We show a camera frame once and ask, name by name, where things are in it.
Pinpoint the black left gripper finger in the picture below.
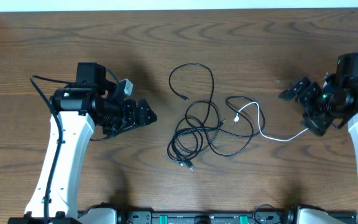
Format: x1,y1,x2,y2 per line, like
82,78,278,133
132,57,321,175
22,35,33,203
138,99,157,120
135,115,157,127

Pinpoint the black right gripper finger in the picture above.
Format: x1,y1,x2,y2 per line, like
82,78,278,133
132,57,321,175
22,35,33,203
278,77,311,101
301,113,333,136

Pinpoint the black USB cable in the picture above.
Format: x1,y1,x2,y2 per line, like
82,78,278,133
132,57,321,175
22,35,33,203
167,62,266,172

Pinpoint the white USB cable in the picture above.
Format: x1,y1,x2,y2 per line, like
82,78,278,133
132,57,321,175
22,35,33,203
233,101,310,142

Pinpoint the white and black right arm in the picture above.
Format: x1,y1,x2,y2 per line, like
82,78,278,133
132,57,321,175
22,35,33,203
279,77,358,223

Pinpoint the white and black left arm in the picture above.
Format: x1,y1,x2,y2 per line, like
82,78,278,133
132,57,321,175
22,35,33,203
8,88,157,223

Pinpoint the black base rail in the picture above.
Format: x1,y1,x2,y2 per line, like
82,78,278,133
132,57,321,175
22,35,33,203
76,203,358,224

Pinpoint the black left camera cable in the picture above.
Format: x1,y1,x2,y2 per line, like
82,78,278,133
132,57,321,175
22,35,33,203
29,68,121,224

